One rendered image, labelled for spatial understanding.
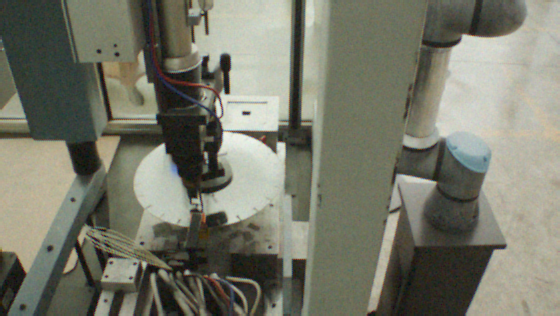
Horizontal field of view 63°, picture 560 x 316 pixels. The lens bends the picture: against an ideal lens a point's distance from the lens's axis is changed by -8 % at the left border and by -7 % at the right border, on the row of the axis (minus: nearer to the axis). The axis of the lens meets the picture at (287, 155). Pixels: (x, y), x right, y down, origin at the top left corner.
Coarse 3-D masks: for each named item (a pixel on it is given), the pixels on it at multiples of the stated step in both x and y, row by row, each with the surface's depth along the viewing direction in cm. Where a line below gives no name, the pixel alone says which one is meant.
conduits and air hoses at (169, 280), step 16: (112, 240) 94; (128, 256) 91; (144, 256) 93; (160, 272) 90; (176, 272) 93; (176, 288) 87; (192, 288) 89; (208, 288) 86; (160, 304) 86; (192, 304) 86; (224, 304) 88; (256, 304) 86
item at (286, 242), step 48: (192, 48) 73; (192, 96) 75; (192, 144) 80; (288, 144) 152; (288, 192) 134; (144, 240) 106; (240, 240) 106; (288, 240) 87; (240, 288) 108; (288, 288) 80
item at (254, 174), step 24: (240, 144) 118; (144, 168) 110; (168, 168) 110; (240, 168) 110; (264, 168) 111; (144, 192) 103; (168, 192) 103; (216, 192) 104; (240, 192) 104; (264, 192) 104; (168, 216) 98; (216, 216) 98; (240, 216) 98
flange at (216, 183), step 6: (222, 162) 111; (228, 162) 111; (228, 168) 109; (228, 174) 107; (210, 180) 105; (216, 180) 105; (222, 180) 106; (228, 180) 106; (204, 186) 104; (210, 186) 104; (216, 186) 104
